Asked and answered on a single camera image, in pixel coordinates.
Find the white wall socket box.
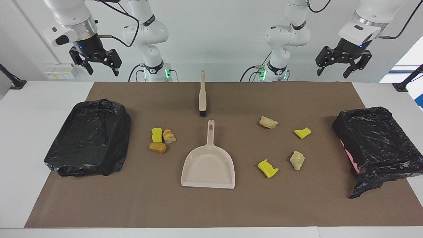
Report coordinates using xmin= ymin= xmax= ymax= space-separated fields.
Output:
xmin=44 ymin=63 xmax=79 ymax=79

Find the small yellow sponge piece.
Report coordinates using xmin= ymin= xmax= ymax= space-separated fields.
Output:
xmin=294 ymin=127 xmax=312 ymax=139

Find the pale yellow bread chunk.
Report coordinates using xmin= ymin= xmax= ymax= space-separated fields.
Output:
xmin=290 ymin=151 xmax=305 ymax=171

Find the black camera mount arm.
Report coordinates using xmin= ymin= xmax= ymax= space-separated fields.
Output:
xmin=0 ymin=63 xmax=27 ymax=90
xmin=392 ymin=64 xmax=423 ymax=92

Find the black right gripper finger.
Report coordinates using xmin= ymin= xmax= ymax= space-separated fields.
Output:
xmin=69 ymin=46 xmax=95 ymax=76
xmin=89 ymin=49 xmax=122 ymax=77

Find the orange striped bread piece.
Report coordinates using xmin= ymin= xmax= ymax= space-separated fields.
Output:
xmin=163 ymin=129 xmax=177 ymax=144

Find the notched yellow green sponge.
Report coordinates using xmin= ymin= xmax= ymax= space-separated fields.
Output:
xmin=258 ymin=159 xmax=279 ymax=179

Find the pale striped bread chunk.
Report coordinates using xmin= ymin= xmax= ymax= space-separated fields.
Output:
xmin=259 ymin=116 xmax=279 ymax=129

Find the black base cable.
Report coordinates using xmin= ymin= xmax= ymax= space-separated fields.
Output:
xmin=240 ymin=64 xmax=266 ymax=82
xmin=128 ymin=64 xmax=146 ymax=82

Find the brown table mat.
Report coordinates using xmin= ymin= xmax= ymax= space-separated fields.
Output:
xmin=24 ymin=82 xmax=423 ymax=228

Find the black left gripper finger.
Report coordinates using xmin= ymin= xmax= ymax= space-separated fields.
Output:
xmin=315 ymin=46 xmax=341 ymax=75
xmin=343 ymin=51 xmax=372 ymax=79

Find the beige plastic dustpan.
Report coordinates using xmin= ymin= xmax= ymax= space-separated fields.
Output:
xmin=181 ymin=120 xmax=236 ymax=189

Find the golden brown bread roll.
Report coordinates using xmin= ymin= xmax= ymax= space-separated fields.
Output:
xmin=149 ymin=142 xmax=168 ymax=154

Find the black trash bag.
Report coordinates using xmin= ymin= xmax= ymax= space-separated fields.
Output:
xmin=44 ymin=99 xmax=132 ymax=177
xmin=332 ymin=106 xmax=423 ymax=199

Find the pink plastic bin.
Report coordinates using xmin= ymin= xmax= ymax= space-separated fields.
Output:
xmin=340 ymin=139 xmax=360 ymax=174

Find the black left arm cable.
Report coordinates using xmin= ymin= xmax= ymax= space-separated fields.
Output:
xmin=306 ymin=0 xmax=423 ymax=39

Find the beige brush with black bristles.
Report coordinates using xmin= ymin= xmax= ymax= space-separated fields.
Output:
xmin=198 ymin=70 xmax=207 ymax=117

